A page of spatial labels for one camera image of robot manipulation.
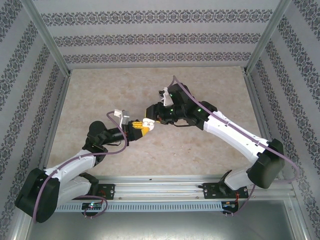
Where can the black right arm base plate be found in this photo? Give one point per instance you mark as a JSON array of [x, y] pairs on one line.
[[210, 191]]

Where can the left controller circuit board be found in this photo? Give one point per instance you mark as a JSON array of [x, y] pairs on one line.
[[92, 205]]

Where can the aluminium frame post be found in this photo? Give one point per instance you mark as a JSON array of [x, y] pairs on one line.
[[266, 37], [47, 37]]

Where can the controller circuit board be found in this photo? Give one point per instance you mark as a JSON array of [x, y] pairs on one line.
[[228, 205], [92, 205]]

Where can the grey metal sheet panel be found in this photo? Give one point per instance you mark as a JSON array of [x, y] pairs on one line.
[[160, 227]]

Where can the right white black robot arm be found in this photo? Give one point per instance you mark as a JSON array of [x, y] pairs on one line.
[[235, 137]]

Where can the white earbud charging case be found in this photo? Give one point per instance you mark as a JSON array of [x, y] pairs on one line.
[[148, 126]]

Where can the right controller circuit board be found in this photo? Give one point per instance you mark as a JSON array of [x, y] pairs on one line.
[[228, 205]]

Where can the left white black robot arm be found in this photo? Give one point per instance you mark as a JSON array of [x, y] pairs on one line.
[[72, 165]]

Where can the aluminium table side rail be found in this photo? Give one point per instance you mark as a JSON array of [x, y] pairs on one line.
[[257, 107]]

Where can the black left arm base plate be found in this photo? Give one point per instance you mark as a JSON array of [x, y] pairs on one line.
[[107, 191]]

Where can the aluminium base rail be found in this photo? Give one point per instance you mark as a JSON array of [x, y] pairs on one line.
[[155, 187]]

